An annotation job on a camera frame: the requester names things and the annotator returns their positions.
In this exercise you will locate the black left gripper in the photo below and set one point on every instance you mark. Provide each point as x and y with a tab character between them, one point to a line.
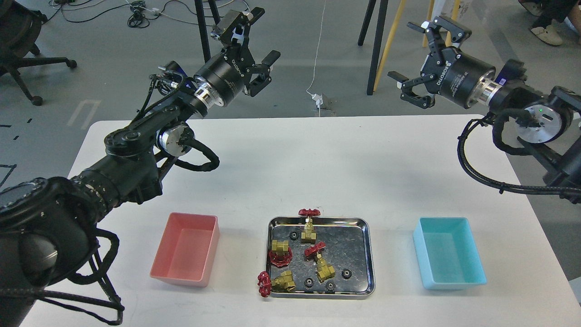
229	73

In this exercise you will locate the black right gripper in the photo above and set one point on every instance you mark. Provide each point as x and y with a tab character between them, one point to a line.
460	77

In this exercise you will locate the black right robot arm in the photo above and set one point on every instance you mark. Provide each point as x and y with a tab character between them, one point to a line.
523	120

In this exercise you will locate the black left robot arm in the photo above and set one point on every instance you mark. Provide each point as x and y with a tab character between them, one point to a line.
51	247

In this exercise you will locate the light blue plastic box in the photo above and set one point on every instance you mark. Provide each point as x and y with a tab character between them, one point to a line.
447	254

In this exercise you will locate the pink plastic box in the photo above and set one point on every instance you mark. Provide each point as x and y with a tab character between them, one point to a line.
187	250

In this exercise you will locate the small black gear right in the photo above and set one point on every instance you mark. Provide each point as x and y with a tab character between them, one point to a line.
346	274

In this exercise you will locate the small black gear bottom-centre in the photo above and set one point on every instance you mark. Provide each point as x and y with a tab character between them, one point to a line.
308	283

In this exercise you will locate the small black gear bottom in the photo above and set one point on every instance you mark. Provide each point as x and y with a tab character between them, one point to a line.
330	287

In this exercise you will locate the black tripod legs left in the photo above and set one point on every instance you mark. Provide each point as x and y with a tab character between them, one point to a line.
201	21

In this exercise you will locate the yellow wooden legs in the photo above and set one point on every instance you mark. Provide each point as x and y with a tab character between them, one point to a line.
394	28

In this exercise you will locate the black stand legs centre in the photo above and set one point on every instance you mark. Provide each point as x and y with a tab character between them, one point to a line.
378	38

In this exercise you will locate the person's beige shoe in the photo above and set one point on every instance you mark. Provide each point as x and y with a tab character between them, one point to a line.
547	35

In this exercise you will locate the stainless steel tray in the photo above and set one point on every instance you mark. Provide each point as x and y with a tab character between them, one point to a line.
348	246

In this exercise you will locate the black office chair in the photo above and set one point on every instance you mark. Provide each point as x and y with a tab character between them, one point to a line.
19	30

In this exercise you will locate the white power adapter with cable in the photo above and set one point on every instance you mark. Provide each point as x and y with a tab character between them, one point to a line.
317	98

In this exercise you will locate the brass valve top red handle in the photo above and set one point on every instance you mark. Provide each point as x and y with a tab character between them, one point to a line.
308	235

